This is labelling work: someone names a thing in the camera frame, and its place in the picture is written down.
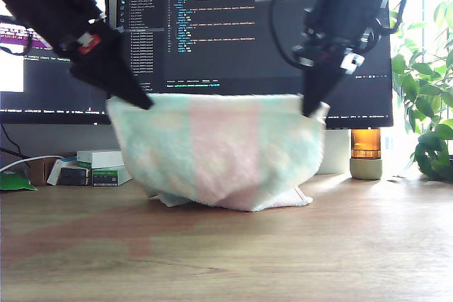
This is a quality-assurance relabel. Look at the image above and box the white box with green label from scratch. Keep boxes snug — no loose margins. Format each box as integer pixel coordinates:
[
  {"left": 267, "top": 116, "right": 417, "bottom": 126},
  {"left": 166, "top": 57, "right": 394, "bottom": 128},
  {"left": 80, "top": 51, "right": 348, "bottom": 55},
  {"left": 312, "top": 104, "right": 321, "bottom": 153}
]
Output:
[{"left": 91, "top": 166, "right": 132, "bottom": 187}]

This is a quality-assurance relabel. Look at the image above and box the white cable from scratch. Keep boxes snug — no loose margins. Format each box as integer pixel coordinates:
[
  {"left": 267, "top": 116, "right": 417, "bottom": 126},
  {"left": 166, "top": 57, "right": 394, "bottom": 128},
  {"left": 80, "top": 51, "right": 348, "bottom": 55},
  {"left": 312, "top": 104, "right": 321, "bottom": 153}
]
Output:
[{"left": 0, "top": 155, "right": 67, "bottom": 174}]

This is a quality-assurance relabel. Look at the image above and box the black Huawei monitor on stand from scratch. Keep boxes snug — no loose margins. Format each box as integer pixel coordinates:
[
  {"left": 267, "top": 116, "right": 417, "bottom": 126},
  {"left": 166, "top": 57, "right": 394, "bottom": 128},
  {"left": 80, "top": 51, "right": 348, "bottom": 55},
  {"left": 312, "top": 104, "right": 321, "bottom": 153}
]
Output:
[{"left": 112, "top": 0, "right": 394, "bottom": 130}]

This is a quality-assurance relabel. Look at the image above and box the mint tea towel pink border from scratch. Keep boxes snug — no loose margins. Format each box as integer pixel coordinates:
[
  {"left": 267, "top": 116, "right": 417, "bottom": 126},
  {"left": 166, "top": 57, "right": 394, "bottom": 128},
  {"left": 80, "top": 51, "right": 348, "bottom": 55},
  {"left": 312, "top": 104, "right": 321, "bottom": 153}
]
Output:
[{"left": 105, "top": 92, "right": 332, "bottom": 213}]

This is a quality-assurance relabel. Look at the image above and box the brown cardboard box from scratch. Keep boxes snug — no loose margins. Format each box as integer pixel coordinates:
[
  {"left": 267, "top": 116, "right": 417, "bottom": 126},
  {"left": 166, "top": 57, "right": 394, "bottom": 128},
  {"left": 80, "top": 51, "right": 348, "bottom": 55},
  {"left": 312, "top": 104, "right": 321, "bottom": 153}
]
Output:
[{"left": 28, "top": 156, "right": 77, "bottom": 187}]

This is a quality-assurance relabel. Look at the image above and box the camera's thin black cable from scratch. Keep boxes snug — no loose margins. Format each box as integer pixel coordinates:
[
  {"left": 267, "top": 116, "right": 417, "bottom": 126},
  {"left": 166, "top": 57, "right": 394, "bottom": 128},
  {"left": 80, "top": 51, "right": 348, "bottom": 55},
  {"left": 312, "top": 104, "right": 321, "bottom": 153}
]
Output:
[{"left": 269, "top": 0, "right": 316, "bottom": 69}]

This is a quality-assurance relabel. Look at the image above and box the green plastic packet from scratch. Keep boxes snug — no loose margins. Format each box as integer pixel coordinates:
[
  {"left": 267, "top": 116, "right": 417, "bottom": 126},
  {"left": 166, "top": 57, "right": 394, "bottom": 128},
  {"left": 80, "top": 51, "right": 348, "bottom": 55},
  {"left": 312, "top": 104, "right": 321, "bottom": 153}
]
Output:
[{"left": 0, "top": 170, "right": 38, "bottom": 192}]

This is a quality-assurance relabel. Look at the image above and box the white box with blue edge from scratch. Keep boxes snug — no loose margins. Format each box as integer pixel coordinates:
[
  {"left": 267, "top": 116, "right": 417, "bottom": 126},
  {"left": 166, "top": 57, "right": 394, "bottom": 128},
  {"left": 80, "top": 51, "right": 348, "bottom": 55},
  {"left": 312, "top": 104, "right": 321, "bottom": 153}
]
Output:
[{"left": 47, "top": 158, "right": 79, "bottom": 187}]

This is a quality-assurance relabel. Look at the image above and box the small dark grey box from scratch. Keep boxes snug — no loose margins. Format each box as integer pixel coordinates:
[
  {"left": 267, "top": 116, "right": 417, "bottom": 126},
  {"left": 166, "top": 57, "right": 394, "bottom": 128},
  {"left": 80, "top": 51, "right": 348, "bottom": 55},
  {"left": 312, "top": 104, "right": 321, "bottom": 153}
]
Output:
[
  {"left": 59, "top": 168, "right": 90, "bottom": 179},
  {"left": 57, "top": 177, "right": 89, "bottom": 187}
]

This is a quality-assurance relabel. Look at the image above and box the amber glass lamp beige base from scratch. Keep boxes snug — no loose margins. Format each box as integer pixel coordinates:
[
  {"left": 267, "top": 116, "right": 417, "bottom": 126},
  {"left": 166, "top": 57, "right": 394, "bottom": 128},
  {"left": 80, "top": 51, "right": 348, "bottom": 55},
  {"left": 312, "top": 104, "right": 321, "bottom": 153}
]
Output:
[{"left": 349, "top": 128, "right": 384, "bottom": 180}]

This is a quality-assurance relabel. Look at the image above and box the black monitor with purple window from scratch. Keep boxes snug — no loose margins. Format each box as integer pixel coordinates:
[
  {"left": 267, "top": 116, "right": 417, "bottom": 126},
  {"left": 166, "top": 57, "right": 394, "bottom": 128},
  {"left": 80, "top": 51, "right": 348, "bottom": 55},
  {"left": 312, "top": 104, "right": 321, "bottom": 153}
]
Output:
[{"left": 0, "top": 0, "right": 113, "bottom": 126}]

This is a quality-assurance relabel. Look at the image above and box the long white cardboard box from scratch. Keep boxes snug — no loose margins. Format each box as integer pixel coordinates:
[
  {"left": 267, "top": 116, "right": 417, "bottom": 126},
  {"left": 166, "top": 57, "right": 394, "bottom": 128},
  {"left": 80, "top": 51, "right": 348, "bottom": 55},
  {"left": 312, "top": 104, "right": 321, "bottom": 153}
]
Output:
[{"left": 76, "top": 150, "right": 125, "bottom": 169}]

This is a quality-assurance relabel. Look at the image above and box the green leafy houseplant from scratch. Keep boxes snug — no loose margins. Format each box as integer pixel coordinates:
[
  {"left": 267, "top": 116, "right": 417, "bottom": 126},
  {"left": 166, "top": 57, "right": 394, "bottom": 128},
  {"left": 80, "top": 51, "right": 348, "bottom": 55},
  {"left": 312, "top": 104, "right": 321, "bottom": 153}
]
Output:
[{"left": 389, "top": 0, "right": 453, "bottom": 181}]

